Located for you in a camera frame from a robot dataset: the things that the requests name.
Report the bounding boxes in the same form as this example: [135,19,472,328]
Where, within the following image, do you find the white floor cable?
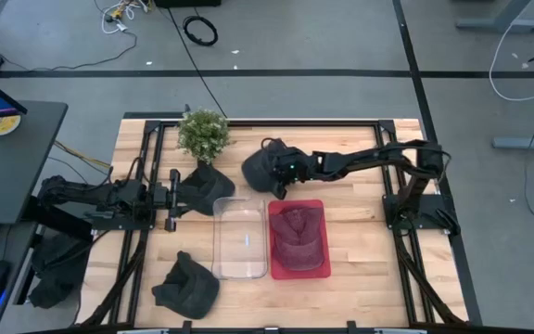
[488,20,534,102]

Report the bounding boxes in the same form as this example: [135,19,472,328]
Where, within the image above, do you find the long black floor cable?
[167,5,229,118]

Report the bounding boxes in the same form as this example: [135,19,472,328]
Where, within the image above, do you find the coiled black cable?
[182,15,220,47]

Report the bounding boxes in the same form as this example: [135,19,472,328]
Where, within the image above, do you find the maroon cap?
[270,205,326,273]

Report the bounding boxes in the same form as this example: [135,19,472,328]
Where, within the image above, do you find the pink-red plastic bin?
[267,199,332,281]

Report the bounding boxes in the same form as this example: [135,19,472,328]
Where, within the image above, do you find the clear plastic bin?
[211,196,269,281]

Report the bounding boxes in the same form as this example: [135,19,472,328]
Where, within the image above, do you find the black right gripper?
[260,147,317,200]

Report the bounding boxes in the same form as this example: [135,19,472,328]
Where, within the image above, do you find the black aluminium table frame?
[76,110,481,328]

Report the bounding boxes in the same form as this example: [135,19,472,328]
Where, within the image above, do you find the black bag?
[28,231,93,310]

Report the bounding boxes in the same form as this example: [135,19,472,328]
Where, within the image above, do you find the grey table foot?
[455,0,534,33]
[492,127,534,150]

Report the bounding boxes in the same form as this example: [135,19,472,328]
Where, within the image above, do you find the dark grey cap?
[176,161,236,217]
[150,250,221,320]
[241,138,280,194]

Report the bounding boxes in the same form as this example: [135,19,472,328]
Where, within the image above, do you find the white cable bundle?
[93,0,155,35]

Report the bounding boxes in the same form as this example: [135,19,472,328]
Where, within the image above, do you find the black office desk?
[0,100,69,334]

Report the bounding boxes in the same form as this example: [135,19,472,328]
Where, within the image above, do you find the artificial plant with white flowers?
[177,109,231,167]

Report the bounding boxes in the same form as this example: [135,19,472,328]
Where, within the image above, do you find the black box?
[154,0,222,8]

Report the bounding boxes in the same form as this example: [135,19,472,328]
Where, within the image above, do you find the yellow wires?
[53,140,113,171]

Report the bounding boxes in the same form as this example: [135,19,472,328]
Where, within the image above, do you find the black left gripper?
[148,169,195,233]

